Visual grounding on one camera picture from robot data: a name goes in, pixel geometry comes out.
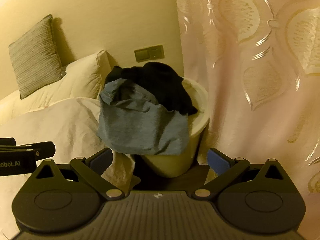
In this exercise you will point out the white bed duvet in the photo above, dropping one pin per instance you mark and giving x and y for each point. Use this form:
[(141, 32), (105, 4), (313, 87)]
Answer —
[(50, 125)]

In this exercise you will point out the white laundry basket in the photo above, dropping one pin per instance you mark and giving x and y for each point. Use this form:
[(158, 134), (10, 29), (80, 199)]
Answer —
[(172, 165)]

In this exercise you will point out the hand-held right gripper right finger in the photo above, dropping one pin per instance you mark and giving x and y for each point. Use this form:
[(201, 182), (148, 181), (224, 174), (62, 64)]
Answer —
[(218, 161)]

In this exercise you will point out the blue-grey garment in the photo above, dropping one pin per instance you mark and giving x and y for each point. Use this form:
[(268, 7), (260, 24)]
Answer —
[(140, 125)]

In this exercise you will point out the black cardigan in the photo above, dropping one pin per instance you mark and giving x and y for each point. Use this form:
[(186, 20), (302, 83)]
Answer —
[(160, 80)]

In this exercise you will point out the wall switch plate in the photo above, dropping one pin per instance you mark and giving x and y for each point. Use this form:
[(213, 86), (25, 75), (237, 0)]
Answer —
[(149, 53)]

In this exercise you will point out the white pillow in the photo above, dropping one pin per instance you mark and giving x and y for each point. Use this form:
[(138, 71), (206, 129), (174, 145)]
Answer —
[(82, 77)]

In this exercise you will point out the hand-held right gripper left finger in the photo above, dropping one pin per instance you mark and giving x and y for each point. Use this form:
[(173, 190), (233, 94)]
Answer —
[(101, 162)]

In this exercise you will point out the patterned pink curtain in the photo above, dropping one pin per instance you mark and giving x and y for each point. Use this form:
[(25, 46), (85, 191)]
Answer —
[(250, 55)]

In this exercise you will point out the grey ribbed cushion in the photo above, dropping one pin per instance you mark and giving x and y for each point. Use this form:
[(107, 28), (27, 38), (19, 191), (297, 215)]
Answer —
[(35, 55)]

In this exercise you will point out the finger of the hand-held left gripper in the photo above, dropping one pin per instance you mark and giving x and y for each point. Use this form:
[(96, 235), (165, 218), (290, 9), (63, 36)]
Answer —
[(7, 141), (42, 149)]

